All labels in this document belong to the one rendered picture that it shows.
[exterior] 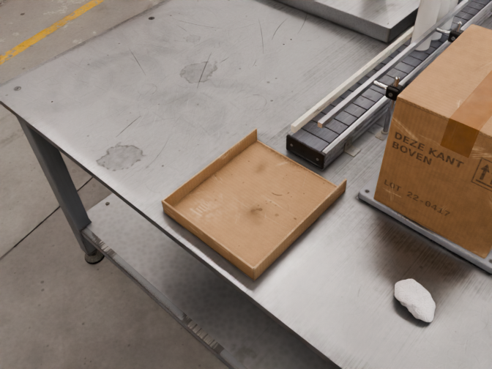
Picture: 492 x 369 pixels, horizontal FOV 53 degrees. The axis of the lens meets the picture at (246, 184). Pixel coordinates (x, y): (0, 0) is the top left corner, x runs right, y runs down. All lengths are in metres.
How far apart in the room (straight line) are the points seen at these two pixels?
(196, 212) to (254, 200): 0.13
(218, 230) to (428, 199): 0.42
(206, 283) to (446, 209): 0.93
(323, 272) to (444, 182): 0.28
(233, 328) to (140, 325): 0.43
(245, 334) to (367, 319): 0.71
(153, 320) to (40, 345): 0.40
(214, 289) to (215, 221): 0.65
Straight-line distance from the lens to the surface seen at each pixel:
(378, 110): 1.28
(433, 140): 0.90
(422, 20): 1.43
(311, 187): 1.10
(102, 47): 1.64
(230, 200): 1.07
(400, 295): 0.93
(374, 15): 1.62
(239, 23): 1.67
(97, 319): 1.95
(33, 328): 2.02
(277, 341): 1.57
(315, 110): 1.17
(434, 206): 1.00
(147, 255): 1.78
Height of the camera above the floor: 1.64
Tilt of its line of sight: 47 degrees down
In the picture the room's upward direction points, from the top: 3 degrees counter-clockwise
